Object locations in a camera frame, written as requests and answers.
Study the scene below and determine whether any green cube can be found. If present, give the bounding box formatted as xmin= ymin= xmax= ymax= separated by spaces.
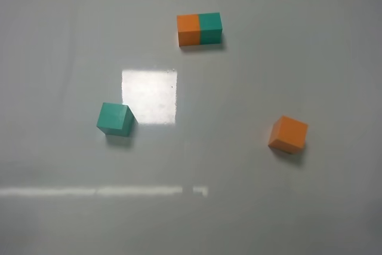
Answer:
xmin=96 ymin=102 xmax=135 ymax=137

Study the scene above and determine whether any orange cube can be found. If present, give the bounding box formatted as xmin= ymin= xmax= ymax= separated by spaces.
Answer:
xmin=268 ymin=115 xmax=308 ymax=154

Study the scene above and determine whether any green template block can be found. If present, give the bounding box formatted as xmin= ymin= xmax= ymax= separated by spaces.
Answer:
xmin=199 ymin=13 xmax=223 ymax=45

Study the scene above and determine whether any orange template block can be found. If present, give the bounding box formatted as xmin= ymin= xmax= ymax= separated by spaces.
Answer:
xmin=177 ymin=14 xmax=201 ymax=47

